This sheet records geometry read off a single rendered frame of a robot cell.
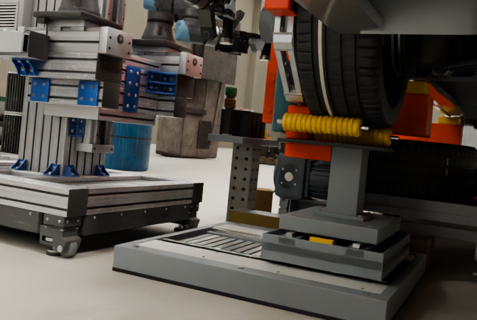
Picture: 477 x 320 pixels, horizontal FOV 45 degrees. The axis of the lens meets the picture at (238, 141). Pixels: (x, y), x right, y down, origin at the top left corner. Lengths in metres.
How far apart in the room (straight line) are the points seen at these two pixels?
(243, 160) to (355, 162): 0.90
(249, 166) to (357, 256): 1.09
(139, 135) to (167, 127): 4.04
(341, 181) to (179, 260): 0.57
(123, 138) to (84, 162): 3.37
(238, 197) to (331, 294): 1.20
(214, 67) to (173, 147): 1.51
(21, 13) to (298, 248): 1.48
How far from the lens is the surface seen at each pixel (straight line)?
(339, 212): 1.87
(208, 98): 10.12
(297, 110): 1.90
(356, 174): 1.85
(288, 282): 1.57
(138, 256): 1.78
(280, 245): 1.73
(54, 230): 1.97
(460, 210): 2.39
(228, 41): 1.89
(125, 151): 5.82
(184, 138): 9.71
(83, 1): 2.14
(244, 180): 2.66
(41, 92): 2.22
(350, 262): 1.67
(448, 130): 4.23
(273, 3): 1.66
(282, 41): 1.72
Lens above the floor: 0.45
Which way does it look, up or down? level
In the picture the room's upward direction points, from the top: 6 degrees clockwise
